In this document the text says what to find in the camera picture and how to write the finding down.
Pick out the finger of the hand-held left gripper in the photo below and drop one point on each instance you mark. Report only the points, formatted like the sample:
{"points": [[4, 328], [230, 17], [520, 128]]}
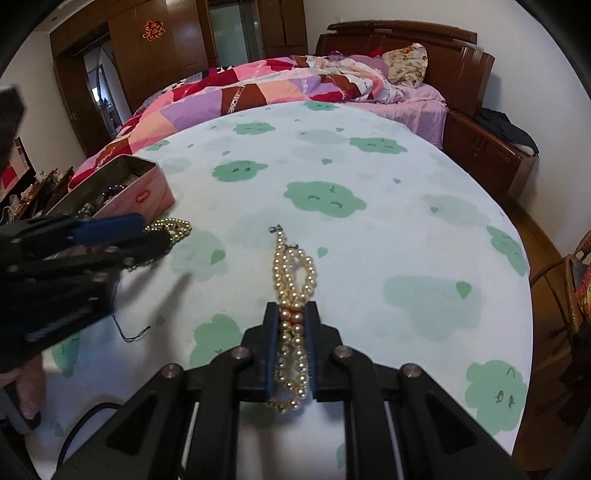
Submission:
{"points": [[143, 244], [111, 227]]}

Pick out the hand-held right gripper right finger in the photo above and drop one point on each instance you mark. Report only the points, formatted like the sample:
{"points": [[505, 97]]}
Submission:
{"points": [[311, 355]]}

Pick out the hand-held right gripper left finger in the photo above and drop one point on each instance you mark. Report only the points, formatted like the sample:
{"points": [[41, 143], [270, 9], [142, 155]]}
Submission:
{"points": [[272, 355]]}

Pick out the pink tin box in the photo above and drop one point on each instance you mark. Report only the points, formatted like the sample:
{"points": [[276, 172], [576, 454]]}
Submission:
{"points": [[147, 196]]}

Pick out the person's left hand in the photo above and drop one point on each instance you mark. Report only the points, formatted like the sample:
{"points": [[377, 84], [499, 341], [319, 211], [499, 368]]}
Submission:
{"points": [[32, 387]]}

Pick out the white paper booklet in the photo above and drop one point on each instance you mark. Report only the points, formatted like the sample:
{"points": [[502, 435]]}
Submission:
{"points": [[131, 176]]}

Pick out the black thread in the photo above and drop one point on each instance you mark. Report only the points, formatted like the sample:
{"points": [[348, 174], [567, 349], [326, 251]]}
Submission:
{"points": [[121, 327]]}

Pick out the cluttered side desk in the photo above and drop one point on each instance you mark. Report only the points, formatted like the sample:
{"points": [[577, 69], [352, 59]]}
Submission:
{"points": [[32, 194]]}

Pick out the green cloud printed tablecloth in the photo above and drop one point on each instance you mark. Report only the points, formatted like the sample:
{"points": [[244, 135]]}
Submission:
{"points": [[369, 258]]}

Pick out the pink patchwork quilt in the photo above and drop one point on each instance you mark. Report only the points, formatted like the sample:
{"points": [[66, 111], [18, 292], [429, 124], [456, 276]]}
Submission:
{"points": [[258, 87]]}

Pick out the brown wooden wardrobe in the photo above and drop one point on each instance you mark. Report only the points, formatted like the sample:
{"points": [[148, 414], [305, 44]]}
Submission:
{"points": [[184, 41]]}

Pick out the red paper decoration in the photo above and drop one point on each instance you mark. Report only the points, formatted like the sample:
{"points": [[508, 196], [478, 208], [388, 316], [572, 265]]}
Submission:
{"points": [[152, 30]]}

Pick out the wicker chair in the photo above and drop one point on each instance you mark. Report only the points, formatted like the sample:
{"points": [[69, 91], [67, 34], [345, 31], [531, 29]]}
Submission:
{"points": [[565, 295]]}

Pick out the wooden nightstand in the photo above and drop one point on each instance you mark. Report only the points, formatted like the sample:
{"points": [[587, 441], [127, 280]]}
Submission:
{"points": [[480, 147]]}

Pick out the pink bed sheet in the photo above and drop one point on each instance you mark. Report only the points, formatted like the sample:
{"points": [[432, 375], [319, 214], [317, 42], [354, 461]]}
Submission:
{"points": [[425, 110]]}

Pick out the colourful patterned cloth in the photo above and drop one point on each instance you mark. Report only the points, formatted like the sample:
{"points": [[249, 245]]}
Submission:
{"points": [[584, 290]]}

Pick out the dark clothing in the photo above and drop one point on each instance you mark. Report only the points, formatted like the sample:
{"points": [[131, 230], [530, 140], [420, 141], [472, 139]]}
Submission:
{"points": [[508, 127]]}

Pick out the floral pillow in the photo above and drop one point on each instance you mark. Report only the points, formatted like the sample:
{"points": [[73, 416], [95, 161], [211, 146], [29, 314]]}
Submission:
{"points": [[406, 64]]}

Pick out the wooden bed headboard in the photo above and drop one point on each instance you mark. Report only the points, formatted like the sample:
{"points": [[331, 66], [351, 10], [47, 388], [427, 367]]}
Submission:
{"points": [[457, 60]]}

